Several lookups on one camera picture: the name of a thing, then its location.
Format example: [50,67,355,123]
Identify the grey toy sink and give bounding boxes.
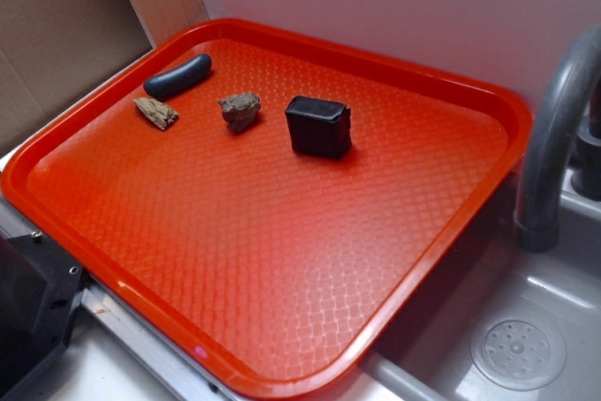
[365,165,601,401]

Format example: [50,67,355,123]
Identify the brown wood chip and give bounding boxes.
[132,97,179,131]

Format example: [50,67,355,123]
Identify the black rectangular block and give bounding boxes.
[285,96,352,159]

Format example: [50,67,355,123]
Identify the red plastic tray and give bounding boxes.
[1,19,532,399]

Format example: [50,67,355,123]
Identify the brown cardboard panel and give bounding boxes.
[1,0,150,154]

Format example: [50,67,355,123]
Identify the dark faucet knob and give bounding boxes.
[571,107,600,201]

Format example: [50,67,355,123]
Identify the black metal bracket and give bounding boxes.
[1,235,85,400]

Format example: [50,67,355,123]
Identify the grey toy faucet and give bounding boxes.
[514,25,600,253]

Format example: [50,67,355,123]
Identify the grey rock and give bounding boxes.
[218,92,261,133]

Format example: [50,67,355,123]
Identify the round sink drain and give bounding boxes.
[470,309,566,392]

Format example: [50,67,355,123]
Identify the dark blue oblong object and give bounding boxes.
[143,54,212,99]

